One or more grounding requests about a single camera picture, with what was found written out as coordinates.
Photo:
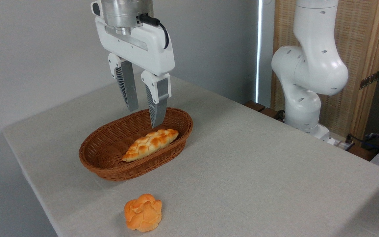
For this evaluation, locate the long braided bread loaf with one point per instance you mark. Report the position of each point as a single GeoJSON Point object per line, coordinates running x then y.
{"type": "Point", "coordinates": [150, 144]}

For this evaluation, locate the wooden rattan folding screen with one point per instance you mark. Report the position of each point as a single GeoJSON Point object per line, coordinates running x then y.
{"type": "Point", "coordinates": [364, 33]}

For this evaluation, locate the round orange bread bun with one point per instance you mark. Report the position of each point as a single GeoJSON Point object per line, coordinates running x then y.
{"type": "Point", "coordinates": [143, 214]}

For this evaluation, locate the grey tablecloth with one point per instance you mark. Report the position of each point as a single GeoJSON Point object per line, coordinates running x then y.
{"type": "Point", "coordinates": [275, 181]}

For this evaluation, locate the brown oval wicker basket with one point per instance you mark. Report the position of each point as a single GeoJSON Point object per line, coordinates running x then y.
{"type": "Point", "coordinates": [104, 164]}

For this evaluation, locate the metal screen hinge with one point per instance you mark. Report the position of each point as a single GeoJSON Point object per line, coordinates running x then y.
{"type": "Point", "coordinates": [369, 79]}

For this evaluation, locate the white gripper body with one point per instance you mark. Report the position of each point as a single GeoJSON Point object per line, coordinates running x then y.
{"type": "Point", "coordinates": [133, 46]}

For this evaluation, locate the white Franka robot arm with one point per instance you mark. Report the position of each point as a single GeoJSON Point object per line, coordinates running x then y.
{"type": "Point", "coordinates": [308, 65]}

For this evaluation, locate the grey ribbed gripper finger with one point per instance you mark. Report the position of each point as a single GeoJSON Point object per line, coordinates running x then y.
{"type": "Point", "coordinates": [127, 85]}
{"type": "Point", "coordinates": [158, 102]}

